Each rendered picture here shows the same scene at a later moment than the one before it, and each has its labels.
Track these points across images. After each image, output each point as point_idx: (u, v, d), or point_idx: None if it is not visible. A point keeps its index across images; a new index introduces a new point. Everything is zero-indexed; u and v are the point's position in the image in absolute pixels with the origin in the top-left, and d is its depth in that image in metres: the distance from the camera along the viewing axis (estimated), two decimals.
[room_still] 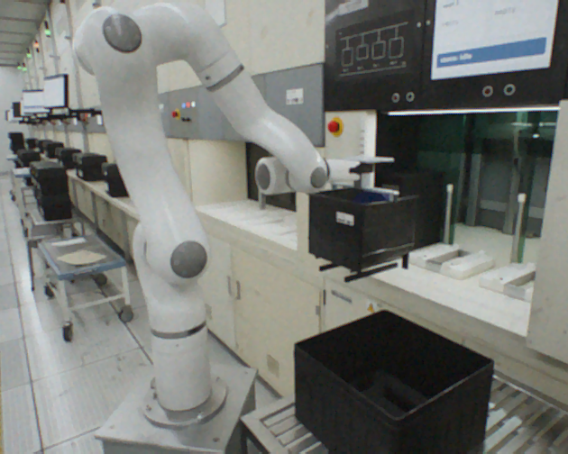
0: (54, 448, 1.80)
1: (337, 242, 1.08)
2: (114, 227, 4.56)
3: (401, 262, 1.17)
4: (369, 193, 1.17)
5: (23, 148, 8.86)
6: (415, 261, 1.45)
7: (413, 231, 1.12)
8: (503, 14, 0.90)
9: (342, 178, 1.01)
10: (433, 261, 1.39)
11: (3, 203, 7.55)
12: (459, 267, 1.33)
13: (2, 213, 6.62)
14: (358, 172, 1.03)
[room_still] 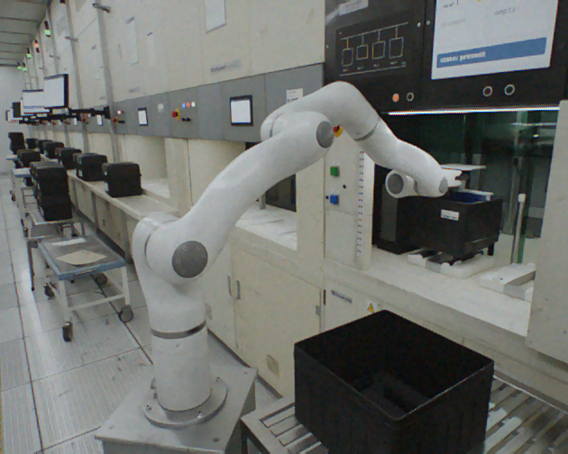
0: (54, 448, 1.80)
1: (441, 234, 1.35)
2: (114, 227, 4.56)
3: (487, 250, 1.43)
4: (461, 194, 1.43)
5: (23, 148, 8.86)
6: (416, 261, 1.45)
7: (499, 224, 1.38)
8: (503, 14, 0.90)
9: (449, 185, 1.28)
10: (433, 261, 1.39)
11: (3, 203, 7.55)
12: (459, 267, 1.33)
13: (2, 213, 6.62)
14: (461, 179, 1.29)
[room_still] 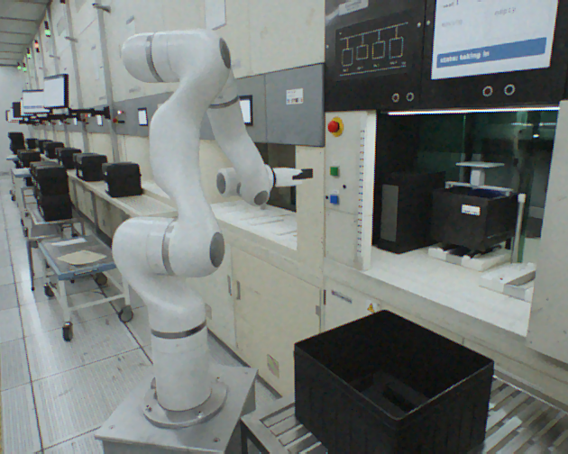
0: (54, 448, 1.80)
1: (462, 228, 1.41)
2: (114, 227, 4.56)
3: (505, 244, 1.49)
4: (479, 190, 1.49)
5: (23, 148, 8.86)
6: (435, 255, 1.51)
7: None
8: (503, 14, 0.90)
9: (286, 184, 1.26)
10: (453, 254, 1.46)
11: (3, 203, 7.55)
12: (479, 259, 1.40)
13: (2, 213, 6.62)
14: (299, 178, 1.29)
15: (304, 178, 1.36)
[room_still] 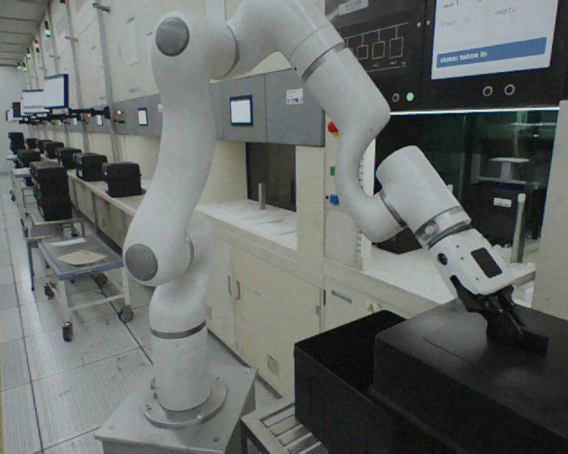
0: (54, 448, 1.80)
1: (493, 220, 1.52)
2: (114, 227, 4.56)
3: (532, 235, 1.60)
4: (508, 185, 1.60)
5: (23, 148, 8.86)
6: None
7: (544, 212, 1.56)
8: (503, 14, 0.90)
9: (488, 246, 0.65)
10: None
11: (3, 203, 7.55)
12: (509, 249, 1.51)
13: (2, 213, 6.62)
14: None
15: (512, 318, 0.58)
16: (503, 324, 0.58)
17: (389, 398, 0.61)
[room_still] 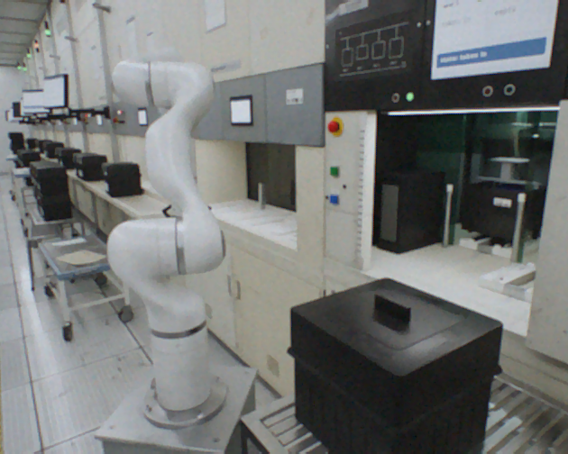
0: (54, 448, 1.80)
1: (493, 220, 1.52)
2: (114, 227, 4.56)
3: (532, 235, 1.60)
4: (508, 185, 1.60)
5: (23, 148, 8.86)
6: (467, 245, 1.62)
7: (544, 212, 1.56)
8: (503, 14, 0.90)
9: None
10: (484, 244, 1.57)
11: (3, 203, 7.55)
12: (509, 249, 1.51)
13: (2, 213, 6.62)
14: (206, 204, 1.44)
15: None
16: None
17: (298, 356, 0.81)
